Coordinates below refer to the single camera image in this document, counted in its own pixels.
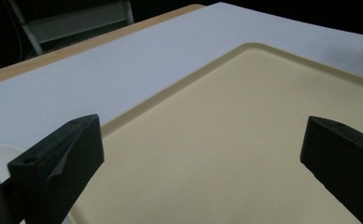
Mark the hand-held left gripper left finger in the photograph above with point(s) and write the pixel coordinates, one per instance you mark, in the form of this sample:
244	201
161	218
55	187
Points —
58	168

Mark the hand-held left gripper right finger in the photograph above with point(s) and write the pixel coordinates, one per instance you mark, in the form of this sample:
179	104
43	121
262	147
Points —
344	155

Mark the beige plastic tray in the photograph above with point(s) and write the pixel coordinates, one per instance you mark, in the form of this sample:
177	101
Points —
232	140

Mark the grey metal chair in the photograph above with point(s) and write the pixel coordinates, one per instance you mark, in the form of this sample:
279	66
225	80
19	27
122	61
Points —
76	21

